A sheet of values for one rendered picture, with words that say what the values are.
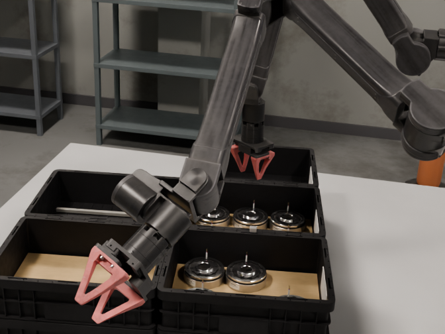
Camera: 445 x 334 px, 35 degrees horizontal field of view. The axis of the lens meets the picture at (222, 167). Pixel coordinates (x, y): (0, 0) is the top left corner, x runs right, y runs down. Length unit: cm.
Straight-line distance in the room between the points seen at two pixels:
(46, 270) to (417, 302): 102
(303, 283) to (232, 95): 77
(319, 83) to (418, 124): 396
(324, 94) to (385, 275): 306
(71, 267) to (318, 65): 345
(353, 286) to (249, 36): 104
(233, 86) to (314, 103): 395
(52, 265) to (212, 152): 87
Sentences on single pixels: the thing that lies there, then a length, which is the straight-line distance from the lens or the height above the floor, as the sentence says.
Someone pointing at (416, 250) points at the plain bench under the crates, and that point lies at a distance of 231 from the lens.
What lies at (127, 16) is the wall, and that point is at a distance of 522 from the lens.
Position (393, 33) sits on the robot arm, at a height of 147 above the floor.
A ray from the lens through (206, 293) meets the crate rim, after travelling 157.
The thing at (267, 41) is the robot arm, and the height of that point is 143.
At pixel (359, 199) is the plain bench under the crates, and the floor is 70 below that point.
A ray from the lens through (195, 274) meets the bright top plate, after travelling 176.
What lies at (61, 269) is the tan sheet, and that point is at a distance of 186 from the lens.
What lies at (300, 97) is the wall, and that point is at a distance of 510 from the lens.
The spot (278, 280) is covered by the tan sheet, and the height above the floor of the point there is 83.
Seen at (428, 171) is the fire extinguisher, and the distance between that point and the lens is 431.
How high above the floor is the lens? 182
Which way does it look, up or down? 24 degrees down
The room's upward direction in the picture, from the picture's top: 3 degrees clockwise
